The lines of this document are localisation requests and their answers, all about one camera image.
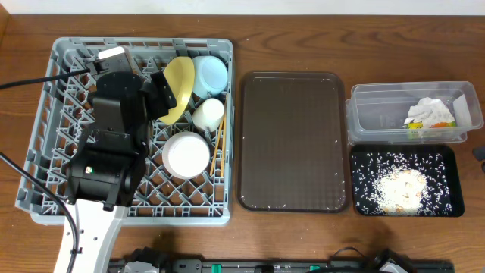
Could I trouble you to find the yellow plate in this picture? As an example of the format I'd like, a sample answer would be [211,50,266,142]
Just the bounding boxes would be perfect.
[159,56,195,125]

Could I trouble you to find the white cup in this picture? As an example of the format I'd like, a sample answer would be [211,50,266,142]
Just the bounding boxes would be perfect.
[192,98,224,132]

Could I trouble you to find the light blue bowl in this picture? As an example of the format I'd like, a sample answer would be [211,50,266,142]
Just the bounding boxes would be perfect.
[192,56,228,99]

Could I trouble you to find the pink small plate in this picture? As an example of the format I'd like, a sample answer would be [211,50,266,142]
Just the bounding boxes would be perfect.
[162,131,210,179]

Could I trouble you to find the wooden chopstick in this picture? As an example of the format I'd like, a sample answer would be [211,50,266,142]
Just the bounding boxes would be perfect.
[209,117,226,176]
[221,116,227,178]

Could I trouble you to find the green orange snack wrapper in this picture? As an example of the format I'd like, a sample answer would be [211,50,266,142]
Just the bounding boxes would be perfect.
[403,121,456,130]

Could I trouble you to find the white napkin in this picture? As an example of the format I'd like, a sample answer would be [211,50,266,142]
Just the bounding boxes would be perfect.
[404,97,455,129]

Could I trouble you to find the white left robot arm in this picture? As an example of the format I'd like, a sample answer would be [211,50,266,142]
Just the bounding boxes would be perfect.
[55,72,176,272]

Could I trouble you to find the grey plastic dishwasher rack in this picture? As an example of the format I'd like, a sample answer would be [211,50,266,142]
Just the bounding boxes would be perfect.
[15,37,235,226]

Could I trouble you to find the clear plastic waste bin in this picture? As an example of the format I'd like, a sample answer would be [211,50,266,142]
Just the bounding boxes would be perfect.
[346,81,484,145]

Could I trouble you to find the black food waste tray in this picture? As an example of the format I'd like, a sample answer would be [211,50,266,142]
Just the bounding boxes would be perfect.
[350,145,465,217]

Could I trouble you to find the dark brown serving tray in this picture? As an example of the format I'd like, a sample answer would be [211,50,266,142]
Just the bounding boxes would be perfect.
[237,71,348,213]

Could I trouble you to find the rice and food scraps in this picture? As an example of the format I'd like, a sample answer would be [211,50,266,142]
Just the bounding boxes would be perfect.
[350,152,453,216]

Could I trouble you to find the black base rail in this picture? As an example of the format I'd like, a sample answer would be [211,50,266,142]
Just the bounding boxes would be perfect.
[107,247,455,273]

